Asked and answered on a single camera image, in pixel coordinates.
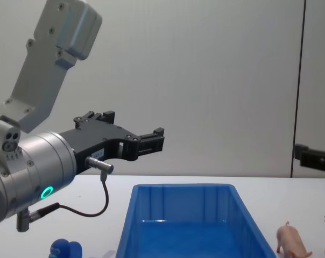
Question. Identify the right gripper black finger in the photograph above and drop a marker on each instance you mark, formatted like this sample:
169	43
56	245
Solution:
316	159

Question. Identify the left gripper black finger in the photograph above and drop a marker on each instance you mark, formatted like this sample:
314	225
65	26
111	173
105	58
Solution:
151	142
108	116

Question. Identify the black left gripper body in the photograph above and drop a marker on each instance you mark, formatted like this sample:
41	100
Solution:
98	137

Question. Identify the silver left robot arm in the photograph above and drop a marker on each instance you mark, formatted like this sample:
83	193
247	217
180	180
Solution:
41	161

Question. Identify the pink toy pig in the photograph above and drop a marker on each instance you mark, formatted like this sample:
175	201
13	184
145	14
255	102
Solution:
290	239

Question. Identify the blue plastic bin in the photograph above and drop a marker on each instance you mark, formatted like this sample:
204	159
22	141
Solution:
189	233

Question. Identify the blue toy figure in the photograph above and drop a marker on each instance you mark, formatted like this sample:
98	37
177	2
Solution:
65	248

